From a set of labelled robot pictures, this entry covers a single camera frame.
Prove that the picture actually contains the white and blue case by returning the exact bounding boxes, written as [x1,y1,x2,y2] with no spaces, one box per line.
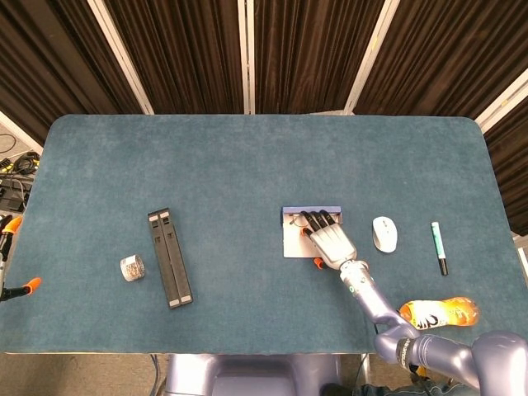
[281,205,344,260]

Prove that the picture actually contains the brown curtain panel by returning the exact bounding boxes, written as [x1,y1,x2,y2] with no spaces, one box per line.
[0,0,144,145]
[356,0,528,121]
[105,0,248,116]
[252,0,387,116]

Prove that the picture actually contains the clear jar of staples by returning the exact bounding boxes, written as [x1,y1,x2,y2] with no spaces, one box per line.
[120,254,147,284]

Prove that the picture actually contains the blue felt table mat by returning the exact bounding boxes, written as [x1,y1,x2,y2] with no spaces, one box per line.
[0,114,528,356]

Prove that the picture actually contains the black floor power box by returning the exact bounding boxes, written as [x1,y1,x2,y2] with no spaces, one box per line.
[0,179,33,214]

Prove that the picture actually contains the white computer mouse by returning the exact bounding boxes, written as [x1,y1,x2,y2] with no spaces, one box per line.
[372,216,399,253]

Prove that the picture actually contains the orange drink bottle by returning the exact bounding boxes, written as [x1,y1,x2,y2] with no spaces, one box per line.
[398,295,482,331]

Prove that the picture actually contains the green marker pen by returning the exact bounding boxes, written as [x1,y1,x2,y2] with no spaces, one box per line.
[431,221,450,276]

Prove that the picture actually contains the black folded laptop stand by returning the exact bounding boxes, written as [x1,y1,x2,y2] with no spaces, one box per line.
[147,207,194,310]

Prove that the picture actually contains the white screen frame post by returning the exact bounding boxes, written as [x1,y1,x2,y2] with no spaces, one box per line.
[237,0,256,116]
[474,68,528,134]
[0,110,45,157]
[87,0,155,116]
[343,0,398,116]

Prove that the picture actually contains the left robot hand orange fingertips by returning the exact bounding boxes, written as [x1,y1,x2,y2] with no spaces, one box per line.
[0,214,42,304]

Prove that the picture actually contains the purple robot torso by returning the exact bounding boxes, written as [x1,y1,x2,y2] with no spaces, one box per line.
[163,353,343,396]

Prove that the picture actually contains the black floor cable bundle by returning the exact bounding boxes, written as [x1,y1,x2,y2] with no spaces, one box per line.
[0,150,42,178]

